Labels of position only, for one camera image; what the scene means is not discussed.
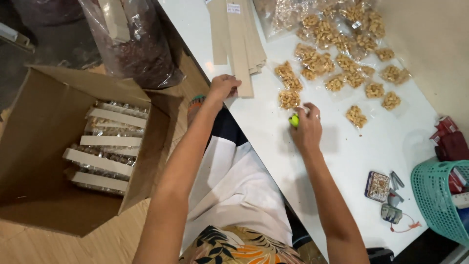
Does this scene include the person's right hand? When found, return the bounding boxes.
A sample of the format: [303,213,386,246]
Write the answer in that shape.
[289,103,323,152]

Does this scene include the person's left hand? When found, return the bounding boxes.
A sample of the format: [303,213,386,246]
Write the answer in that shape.
[208,74,242,107]

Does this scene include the long beige cardboard header strip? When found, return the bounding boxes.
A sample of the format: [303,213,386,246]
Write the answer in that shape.
[226,2,254,98]

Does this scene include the person's foot in beaded sandal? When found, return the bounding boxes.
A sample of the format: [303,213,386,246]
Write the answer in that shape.
[187,95,206,127]

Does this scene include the pile of beige cardboard cards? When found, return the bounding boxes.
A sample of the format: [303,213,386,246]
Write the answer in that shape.
[206,0,267,76]

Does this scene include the heap of small peanut packets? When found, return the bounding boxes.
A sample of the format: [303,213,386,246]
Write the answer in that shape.
[274,2,412,130]

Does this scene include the large clear bag of peanuts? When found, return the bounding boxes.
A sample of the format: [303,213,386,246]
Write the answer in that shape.
[253,0,330,41]

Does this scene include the patterned tin box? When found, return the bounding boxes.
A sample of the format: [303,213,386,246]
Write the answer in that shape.
[364,171,391,203]

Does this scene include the large bag of brown nuts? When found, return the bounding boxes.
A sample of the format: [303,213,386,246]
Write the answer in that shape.
[78,0,185,89]

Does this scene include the white apron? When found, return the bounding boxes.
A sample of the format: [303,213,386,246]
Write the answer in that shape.
[181,136,293,253]

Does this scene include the grey staple strips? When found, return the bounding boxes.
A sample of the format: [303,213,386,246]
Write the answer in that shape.
[389,171,405,190]

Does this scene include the rows of carded nut packets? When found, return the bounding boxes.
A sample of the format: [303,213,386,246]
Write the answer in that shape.
[62,100,150,196]

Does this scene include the stack of red boxes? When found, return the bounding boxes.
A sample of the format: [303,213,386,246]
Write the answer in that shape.
[429,116,469,162]

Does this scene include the floral patterned garment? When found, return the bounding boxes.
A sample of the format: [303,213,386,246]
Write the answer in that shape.
[179,225,306,264]

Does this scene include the teal plastic basket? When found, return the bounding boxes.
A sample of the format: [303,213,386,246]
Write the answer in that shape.
[411,159,469,247]

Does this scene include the black object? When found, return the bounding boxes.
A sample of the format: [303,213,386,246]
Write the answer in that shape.
[366,248,395,264]

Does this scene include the red pack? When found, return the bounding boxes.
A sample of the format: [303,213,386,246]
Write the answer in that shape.
[448,167,467,194]

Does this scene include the dark plastic sack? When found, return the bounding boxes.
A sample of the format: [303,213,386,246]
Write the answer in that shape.
[11,0,85,26]

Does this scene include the open brown cardboard box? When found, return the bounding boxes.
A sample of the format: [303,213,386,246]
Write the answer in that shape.
[0,65,184,238]

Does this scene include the small pouch with red string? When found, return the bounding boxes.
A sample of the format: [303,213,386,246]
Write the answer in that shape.
[381,203,423,233]

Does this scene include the grey metal frame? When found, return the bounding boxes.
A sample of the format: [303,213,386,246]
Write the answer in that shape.
[0,22,36,54]

